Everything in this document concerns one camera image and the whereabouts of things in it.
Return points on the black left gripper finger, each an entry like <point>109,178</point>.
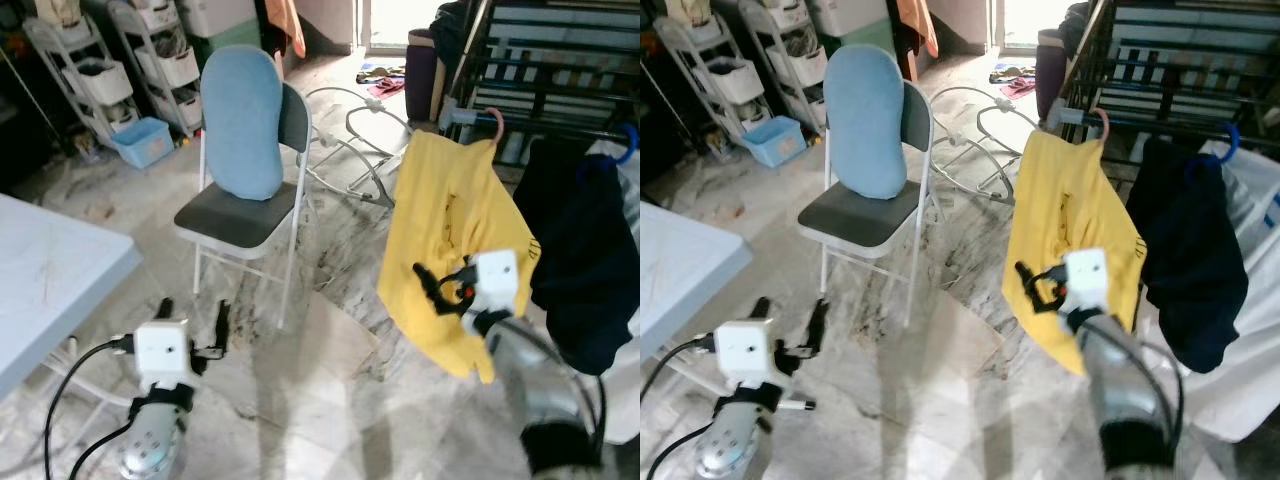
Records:
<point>165,310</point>
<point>222,325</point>
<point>760,310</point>
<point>818,325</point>

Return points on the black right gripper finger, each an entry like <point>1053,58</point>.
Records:
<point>428,278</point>
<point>445,306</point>
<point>1045,305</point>
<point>1030,278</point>

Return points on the yellow shirt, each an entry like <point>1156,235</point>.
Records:
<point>450,200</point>
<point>1060,200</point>

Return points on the pink plastic hanger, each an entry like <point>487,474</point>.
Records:
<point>499,125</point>
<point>1104,125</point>

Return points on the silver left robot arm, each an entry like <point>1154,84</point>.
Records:
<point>150,445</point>
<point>735,445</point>

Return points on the blue plastic hanger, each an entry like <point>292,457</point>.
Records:
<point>632,140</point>
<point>1235,140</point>

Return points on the white folding table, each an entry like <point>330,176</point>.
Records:
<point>50,280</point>
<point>685,280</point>

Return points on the grey folding chair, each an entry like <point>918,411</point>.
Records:
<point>860,215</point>
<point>235,215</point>

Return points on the dark navy shirt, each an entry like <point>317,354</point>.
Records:
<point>580,260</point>
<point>1190,260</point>

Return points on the blue plastic basket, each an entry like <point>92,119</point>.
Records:
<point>775,143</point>
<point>143,145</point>

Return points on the colourful clothes pile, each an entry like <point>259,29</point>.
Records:
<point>385,85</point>
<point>1015,85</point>

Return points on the purple armchair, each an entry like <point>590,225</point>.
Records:
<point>1050,75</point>
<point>420,75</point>

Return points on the light blue cushion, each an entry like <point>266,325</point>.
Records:
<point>865,120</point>
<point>240,120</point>

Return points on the white storage trolley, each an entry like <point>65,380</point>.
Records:
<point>95,80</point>
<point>170,65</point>
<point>795,65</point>
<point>720,80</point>

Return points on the dark clothes heap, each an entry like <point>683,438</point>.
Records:
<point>1075,25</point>
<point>450,30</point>

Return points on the black clothes drying rack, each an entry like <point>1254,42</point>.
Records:
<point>1170,30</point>
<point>540,30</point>

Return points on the green and white cabinet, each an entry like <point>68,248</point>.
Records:
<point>225,20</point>
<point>850,20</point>

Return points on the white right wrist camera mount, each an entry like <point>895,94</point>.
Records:
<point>1087,275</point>
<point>495,278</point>

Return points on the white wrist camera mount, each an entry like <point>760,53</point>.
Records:
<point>1087,275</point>
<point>745,350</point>
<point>495,278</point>
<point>160,352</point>

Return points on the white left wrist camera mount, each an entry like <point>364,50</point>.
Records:
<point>745,350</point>
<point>160,352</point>

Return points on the white tubular bouncer frame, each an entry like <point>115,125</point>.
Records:
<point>1005,105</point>
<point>357,118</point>

